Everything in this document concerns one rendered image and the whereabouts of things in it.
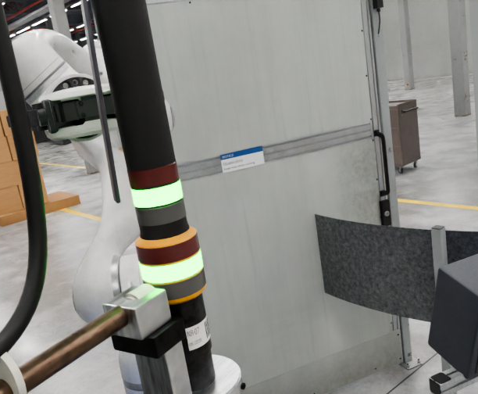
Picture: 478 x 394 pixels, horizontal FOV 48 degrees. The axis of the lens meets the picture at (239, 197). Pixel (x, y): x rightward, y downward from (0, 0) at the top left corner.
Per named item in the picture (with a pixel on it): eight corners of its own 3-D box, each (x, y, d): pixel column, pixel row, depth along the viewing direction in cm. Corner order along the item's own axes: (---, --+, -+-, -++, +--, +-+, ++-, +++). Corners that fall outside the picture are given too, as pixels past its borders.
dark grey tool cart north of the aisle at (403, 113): (407, 175, 684) (400, 105, 663) (362, 173, 734) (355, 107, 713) (425, 166, 714) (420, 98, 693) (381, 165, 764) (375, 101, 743)
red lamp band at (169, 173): (157, 188, 34) (153, 170, 34) (119, 189, 36) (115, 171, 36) (189, 175, 37) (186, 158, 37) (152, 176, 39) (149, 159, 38)
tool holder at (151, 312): (190, 454, 34) (160, 313, 32) (111, 428, 38) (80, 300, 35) (261, 376, 41) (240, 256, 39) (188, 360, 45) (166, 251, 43)
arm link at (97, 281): (159, 300, 91) (63, 318, 91) (170, 323, 102) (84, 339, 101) (136, 86, 117) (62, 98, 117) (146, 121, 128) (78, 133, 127)
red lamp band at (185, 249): (173, 267, 35) (169, 249, 34) (125, 263, 37) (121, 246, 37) (212, 244, 38) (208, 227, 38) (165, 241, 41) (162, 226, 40)
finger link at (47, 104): (54, 130, 57) (58, 132, 51) (22, 135, 56) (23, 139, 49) (47, 99, 56) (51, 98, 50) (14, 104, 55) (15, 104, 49)
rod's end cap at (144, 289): (139, 296, 34) (159, 283, 35) (116, 293, 35) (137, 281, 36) (145, 325, 34) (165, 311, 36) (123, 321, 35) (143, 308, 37)
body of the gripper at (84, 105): (126, 130, 70) (144, 134, 60) (44, 145, 67) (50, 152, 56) (114, 71, 68) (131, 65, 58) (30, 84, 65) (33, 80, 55)
